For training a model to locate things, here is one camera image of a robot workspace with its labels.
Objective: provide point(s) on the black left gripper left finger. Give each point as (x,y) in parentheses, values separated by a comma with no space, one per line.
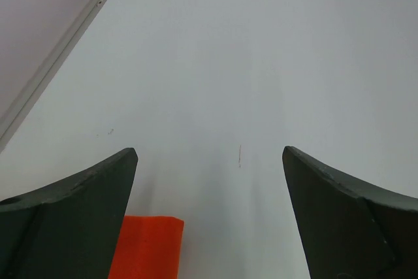
(69,228)

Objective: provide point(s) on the orange folded t-shirt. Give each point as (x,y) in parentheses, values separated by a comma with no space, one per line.
(148,247)

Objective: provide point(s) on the aluminium frame rail left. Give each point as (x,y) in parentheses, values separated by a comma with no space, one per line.
(36,37)

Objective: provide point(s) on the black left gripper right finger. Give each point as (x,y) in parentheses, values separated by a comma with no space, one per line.
(350,228)

